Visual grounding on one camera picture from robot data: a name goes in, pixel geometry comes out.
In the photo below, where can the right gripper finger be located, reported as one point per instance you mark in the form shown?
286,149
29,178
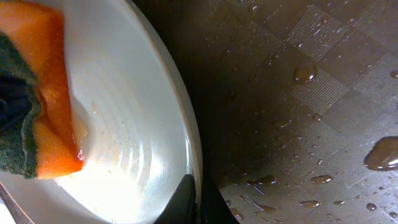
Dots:
181,208

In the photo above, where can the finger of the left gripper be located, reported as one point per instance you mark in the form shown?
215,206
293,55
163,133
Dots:
15,103

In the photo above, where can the orange green scrub sponge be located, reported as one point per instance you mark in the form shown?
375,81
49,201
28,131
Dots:
42,145

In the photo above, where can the white plate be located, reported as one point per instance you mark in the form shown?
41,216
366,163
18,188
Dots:
135,124

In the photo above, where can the brown serving tray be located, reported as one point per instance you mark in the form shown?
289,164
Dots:
296,102

